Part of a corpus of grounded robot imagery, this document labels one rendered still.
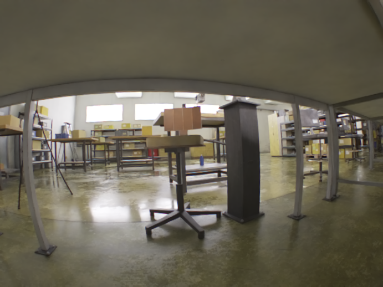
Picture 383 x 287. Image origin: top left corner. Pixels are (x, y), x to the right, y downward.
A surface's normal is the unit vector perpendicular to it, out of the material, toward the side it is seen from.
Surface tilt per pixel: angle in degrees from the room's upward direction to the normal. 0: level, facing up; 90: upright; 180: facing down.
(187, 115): 90
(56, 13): 180
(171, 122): 90
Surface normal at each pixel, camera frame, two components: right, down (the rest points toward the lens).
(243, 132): 0.43, -0.05
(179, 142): -0.14, -0.03
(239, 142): -0.90, 0.03
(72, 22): 0.04, 1.00
